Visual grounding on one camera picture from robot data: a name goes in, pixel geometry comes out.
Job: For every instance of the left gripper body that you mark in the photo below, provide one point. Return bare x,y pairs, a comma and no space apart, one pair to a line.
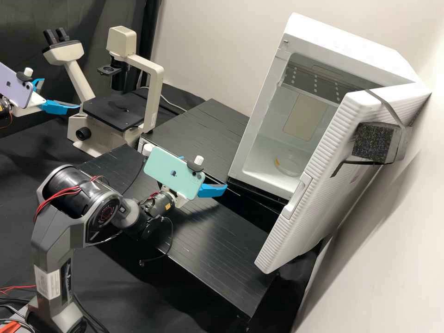
33,103

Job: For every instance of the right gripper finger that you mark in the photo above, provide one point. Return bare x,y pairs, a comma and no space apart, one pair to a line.
210,191

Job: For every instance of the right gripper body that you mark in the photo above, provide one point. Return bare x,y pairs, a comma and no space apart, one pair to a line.
180,201

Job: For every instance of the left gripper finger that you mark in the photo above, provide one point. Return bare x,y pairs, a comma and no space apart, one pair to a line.
38,83
55,107

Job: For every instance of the incubator door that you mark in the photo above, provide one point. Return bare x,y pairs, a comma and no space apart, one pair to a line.
312,194

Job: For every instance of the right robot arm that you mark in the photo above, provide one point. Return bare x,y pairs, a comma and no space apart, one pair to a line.
59,225

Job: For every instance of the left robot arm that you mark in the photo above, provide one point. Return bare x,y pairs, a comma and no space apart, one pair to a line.
4,105

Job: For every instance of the white incubator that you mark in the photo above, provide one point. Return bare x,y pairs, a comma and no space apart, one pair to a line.
312,45

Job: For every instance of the black platform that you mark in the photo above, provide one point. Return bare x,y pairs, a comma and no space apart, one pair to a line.
215,249
194,138

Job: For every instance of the cream microscope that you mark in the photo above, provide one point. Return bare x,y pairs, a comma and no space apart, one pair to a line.
104,136

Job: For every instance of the petri dish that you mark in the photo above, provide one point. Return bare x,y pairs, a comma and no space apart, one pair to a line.
289,166

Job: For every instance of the left wrist camera phone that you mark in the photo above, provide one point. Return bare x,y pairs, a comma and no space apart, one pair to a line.
14,85

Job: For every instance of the wrist camera phone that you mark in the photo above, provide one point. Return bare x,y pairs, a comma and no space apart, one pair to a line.
170,170
14,85

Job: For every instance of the right wrist camera phone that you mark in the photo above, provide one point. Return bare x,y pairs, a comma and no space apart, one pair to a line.
170,170

